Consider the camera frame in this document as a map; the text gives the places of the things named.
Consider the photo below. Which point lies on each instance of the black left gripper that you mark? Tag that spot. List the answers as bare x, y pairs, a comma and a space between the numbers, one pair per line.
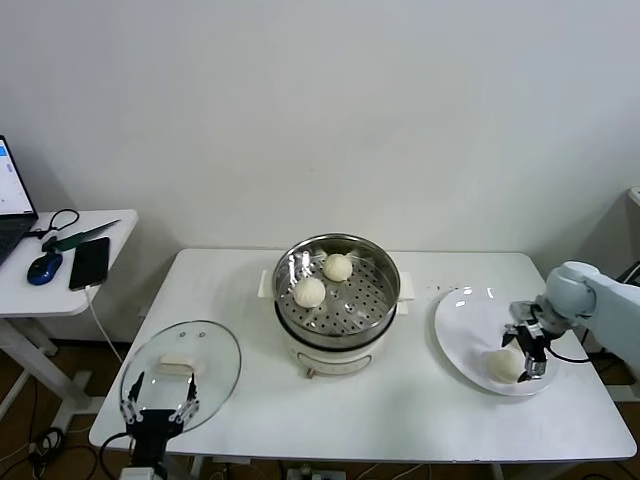
152, 432

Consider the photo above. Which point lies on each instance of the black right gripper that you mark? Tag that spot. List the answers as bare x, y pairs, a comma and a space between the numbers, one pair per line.
534, 340

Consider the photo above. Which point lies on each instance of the white steamed baozi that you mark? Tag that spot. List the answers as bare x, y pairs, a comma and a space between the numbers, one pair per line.
309, 292
502, 366
338, 266

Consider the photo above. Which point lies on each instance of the round glass pot lid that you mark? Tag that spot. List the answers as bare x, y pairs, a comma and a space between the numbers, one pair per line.
220, 345

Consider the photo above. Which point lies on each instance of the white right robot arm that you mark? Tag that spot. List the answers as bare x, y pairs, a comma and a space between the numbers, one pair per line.
575, 290

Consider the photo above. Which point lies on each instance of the stainless steel steamer basket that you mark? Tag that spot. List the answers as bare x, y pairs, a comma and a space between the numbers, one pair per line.
387, 300

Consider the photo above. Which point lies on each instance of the white round plate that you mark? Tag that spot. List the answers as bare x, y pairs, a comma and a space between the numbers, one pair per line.
465, 325

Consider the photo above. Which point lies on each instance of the white side table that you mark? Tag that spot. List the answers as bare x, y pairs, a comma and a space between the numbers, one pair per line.
50, 300

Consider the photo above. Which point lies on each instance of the black smartphone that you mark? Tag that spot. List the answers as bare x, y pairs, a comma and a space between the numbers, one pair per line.
90, 262

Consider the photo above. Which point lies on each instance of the white floor power strip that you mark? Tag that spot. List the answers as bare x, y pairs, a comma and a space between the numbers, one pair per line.
315, 473

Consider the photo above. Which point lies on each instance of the blue computer mouse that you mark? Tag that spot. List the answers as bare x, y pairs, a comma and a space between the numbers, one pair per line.
44, 269

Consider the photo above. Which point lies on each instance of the white electric cooker base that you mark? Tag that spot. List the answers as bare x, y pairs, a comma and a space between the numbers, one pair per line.
335, 357

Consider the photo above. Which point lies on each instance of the small white device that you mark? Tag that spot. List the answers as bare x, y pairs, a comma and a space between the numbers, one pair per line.
635, 196

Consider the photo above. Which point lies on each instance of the black laptop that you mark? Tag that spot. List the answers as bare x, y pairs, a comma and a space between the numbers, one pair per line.
12, 200

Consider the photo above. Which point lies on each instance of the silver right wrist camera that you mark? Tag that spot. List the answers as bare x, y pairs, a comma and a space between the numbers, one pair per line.
524, 311

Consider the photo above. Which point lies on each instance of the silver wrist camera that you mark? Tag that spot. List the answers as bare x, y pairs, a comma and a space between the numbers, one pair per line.
524, 311
142, 474

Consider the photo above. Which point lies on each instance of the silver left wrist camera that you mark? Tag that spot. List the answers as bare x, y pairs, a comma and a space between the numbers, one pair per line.
142, 474

